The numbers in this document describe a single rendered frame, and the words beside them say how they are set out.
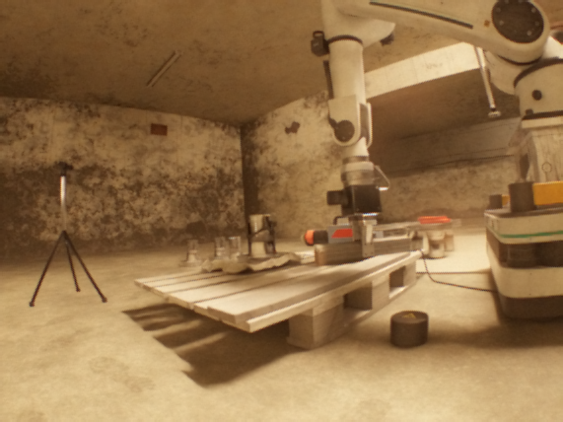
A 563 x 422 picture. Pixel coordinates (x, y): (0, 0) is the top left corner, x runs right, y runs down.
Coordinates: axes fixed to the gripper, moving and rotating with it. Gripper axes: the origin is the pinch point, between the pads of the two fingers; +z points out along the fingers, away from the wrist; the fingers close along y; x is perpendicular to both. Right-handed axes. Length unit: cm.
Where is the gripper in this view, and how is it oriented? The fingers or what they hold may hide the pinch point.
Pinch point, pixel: (363, 247)
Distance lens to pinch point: 139.6
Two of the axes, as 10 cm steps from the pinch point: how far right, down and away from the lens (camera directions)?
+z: 0.7, 10.0, -0.4
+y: -0.4, 0.4, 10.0
